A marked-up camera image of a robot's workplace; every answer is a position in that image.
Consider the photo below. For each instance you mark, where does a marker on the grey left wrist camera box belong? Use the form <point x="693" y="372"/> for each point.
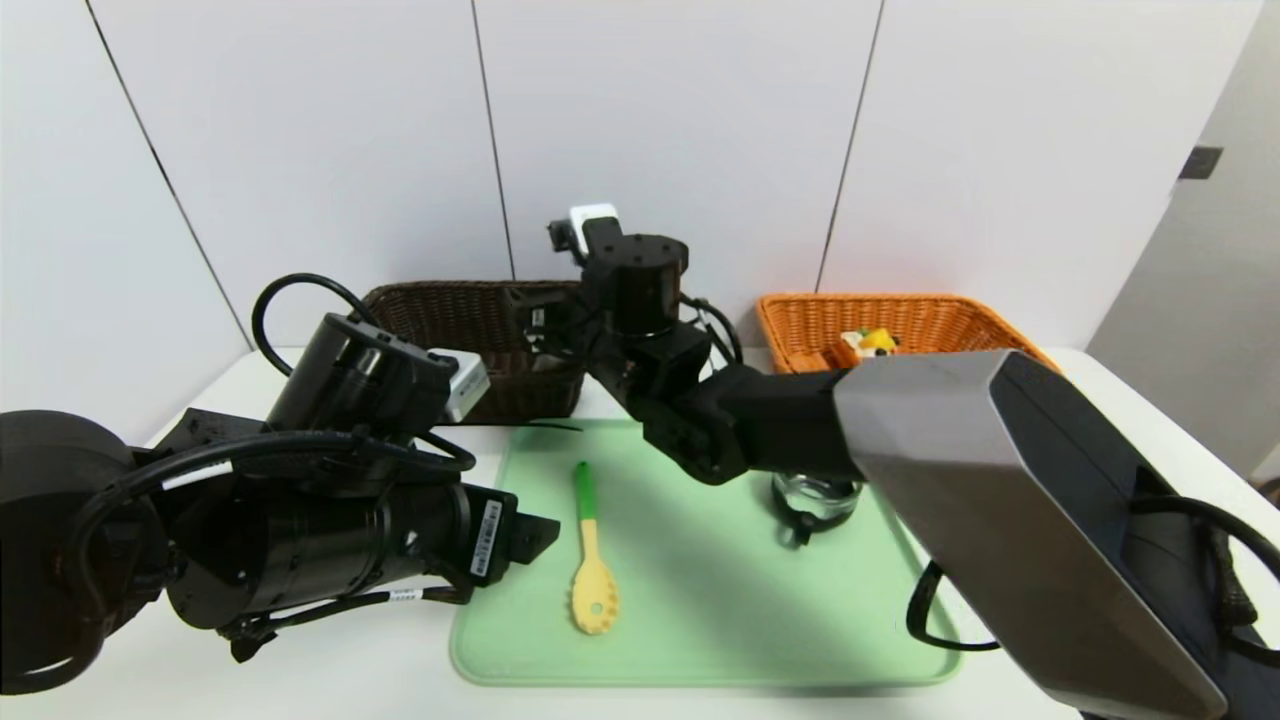
<point x="465" y="385"/>

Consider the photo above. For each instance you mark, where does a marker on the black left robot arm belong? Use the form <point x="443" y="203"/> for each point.
<point x="250" y="540"/>

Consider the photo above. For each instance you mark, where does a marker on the light green plastic tray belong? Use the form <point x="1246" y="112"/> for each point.
<point x="700" y="600"/>

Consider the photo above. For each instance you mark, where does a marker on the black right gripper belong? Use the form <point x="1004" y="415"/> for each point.
<point x="537" y="313"/>

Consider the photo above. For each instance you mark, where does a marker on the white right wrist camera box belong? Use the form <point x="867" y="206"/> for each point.
<point x="592" y="220"/>

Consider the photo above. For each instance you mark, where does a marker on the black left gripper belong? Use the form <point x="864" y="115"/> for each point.
<point x="489" y="540"/>

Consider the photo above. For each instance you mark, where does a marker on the black and silver right robot arm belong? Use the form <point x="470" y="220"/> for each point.
<point x="1000" y="500"/>

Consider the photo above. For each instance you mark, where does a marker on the toy cake slice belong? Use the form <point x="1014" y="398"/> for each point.
<point x="872" y="343"/>

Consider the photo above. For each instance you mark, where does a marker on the orange wicker basket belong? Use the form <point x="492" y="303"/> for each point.
<point x="930" y="320"/>

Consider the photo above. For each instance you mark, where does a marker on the dark grey wall plate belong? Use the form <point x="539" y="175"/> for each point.
<point x="1200" y="163"/>

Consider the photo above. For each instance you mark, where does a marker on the dark brown wicker basket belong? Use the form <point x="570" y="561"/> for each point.
<point x="450" y="320"/>

